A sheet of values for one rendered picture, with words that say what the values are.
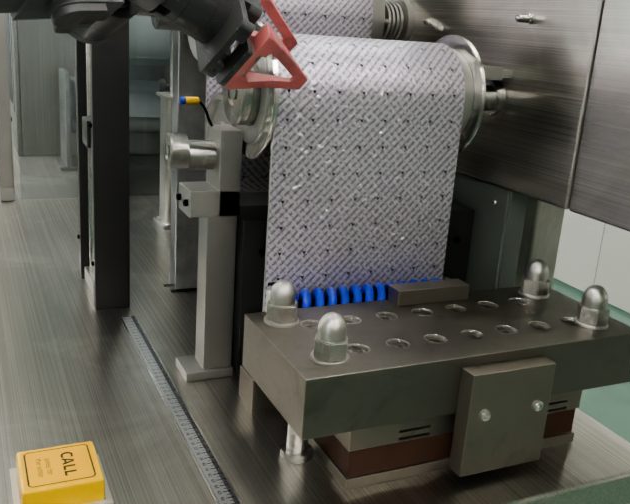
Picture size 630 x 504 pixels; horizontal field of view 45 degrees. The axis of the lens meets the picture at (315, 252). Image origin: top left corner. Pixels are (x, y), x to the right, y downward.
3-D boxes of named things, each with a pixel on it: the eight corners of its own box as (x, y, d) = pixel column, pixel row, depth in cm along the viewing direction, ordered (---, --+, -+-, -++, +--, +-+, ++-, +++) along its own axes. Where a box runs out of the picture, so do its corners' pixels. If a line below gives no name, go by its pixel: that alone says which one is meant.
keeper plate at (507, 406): (448, 466, 76) (461, 367, 73) (527, 450, 80) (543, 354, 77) (462, 480, 74) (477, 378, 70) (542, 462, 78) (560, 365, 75)
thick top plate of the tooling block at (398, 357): (241, 365, 81) (244, 312, 79) (535, 327, 98) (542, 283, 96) (301, 441, 67) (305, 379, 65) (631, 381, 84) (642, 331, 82)
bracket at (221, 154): (171, 366, 95) (175, 123, 87) (220, 360, 98) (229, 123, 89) (182, 384, 91) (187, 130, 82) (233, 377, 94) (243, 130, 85)
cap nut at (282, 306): (258, 316, 79) (260, 275, 77) (291, 312, 80) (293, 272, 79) (271, 329, 76) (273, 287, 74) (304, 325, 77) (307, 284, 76)
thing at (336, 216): (262, 311, 85) (270, 147, 80) (438, 294, 95) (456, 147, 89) (263, 313, 84) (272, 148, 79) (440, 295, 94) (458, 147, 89)
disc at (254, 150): (224, 136, 92) (234, 10, 86) (228, 136, 92) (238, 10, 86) (266, 177, 80) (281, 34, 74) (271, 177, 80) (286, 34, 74)
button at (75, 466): (16, 473, 71) (15, 451, 71) (93, 460, 74) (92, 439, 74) (22, 518, 65) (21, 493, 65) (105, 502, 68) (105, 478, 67)
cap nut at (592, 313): (566, 319, 84) (573, 281, 83) (591, 315, 86) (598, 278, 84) (590, 331, 81) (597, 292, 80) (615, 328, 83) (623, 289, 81)
